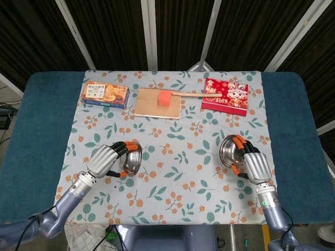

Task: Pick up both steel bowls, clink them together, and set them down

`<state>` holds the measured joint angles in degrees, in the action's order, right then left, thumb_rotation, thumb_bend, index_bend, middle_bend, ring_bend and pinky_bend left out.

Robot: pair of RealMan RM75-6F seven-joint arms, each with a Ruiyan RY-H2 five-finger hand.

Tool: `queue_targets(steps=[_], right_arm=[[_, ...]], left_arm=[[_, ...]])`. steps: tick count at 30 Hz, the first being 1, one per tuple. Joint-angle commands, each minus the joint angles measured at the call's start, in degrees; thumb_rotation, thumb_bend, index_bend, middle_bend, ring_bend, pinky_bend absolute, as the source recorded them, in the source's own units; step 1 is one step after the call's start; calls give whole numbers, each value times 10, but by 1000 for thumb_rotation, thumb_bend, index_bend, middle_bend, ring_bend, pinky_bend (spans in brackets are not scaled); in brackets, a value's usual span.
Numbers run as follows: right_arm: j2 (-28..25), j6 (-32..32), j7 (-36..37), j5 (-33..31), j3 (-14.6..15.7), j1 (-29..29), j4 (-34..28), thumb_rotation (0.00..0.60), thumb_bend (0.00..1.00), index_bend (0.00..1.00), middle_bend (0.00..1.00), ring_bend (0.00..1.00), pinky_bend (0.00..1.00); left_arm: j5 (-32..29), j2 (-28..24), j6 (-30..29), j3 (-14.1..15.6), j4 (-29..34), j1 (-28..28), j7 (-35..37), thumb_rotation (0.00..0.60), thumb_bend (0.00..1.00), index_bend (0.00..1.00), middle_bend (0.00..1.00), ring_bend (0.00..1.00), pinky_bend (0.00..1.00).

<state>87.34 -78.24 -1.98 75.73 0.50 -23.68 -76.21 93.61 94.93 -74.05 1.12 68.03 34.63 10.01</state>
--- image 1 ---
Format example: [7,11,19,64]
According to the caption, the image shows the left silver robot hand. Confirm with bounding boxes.
[86,141,139,179]

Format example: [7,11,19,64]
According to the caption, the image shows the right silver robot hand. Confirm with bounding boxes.
[230,135,275,185]

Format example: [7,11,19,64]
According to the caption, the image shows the steel bowl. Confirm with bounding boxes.
[119,142,143,176]
[219,134,247,168]

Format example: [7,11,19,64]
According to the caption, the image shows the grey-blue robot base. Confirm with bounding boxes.
[115,224,218,251]

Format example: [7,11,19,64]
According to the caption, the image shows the floral tablecloth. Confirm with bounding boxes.
[51,70,282,226]

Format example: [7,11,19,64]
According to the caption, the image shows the orange and blue biscuit box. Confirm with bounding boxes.
[80,81,131,110]

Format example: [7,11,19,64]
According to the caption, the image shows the brown kraft spiral notebook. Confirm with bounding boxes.
[133,87,182,120]

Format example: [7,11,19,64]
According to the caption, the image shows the teal blue table cover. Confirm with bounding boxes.
[0,71,335,225]

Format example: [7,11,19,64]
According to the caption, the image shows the red desk calendar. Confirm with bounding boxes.
[200,77,249,117]

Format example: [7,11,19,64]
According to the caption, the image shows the white checkered cloth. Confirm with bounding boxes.
[64,223,112,251]

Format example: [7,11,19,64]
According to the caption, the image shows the orange-red foam cube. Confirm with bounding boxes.
[158,90,171,107]

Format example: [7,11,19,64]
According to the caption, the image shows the wooden stick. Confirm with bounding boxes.
[170,90,218,99]

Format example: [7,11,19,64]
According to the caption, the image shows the black cable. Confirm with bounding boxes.
[19,206,58,251]
[280,206,294,251]

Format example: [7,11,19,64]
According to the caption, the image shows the white partition post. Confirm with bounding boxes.
[187,0,223,72]
[140,0,159,71]
[317,119,335,135]
[0,72,24,96]
[264,0,327,72]
[54,0,96,71]

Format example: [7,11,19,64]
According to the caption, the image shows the electrical devices with cables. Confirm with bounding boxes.
[0,103,18,129]

